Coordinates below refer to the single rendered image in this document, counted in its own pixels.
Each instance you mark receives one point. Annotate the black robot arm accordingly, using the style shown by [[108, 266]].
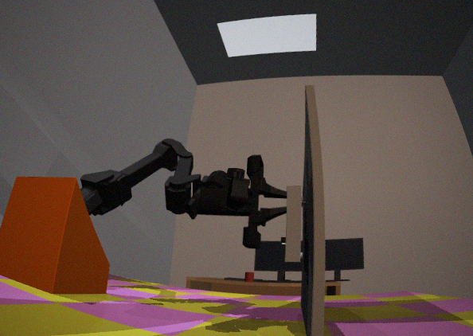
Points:
[[103, 191]]

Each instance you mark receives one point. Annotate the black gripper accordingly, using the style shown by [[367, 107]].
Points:
[[255, 172]]

